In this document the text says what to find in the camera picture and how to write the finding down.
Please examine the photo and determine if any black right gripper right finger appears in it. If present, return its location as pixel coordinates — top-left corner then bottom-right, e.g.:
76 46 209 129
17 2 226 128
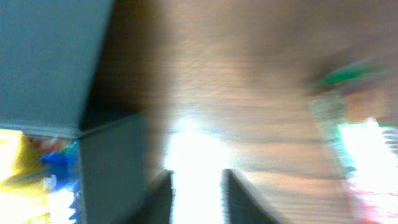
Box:
223 169 280 224

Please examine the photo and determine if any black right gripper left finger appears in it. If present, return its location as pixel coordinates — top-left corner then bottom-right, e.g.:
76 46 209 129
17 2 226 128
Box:
124 170 174 224

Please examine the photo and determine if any blue Oreo cookie pack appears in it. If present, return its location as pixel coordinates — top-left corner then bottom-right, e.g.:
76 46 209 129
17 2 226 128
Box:
40 141 79 224

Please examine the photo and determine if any Haribo gummy candy bag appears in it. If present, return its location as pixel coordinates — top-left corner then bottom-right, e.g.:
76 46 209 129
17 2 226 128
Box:
28 137 73 155

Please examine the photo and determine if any yellow Hacks candy bag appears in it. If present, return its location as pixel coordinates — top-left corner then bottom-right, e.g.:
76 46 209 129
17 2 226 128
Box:
1 129 49 224

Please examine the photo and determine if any green red KitKat Milo bar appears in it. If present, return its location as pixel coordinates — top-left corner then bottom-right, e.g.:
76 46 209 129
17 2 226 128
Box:
310 60 397 223

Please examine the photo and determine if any dark green box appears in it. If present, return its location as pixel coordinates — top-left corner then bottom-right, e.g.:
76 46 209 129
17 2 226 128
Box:
1 0 154 223

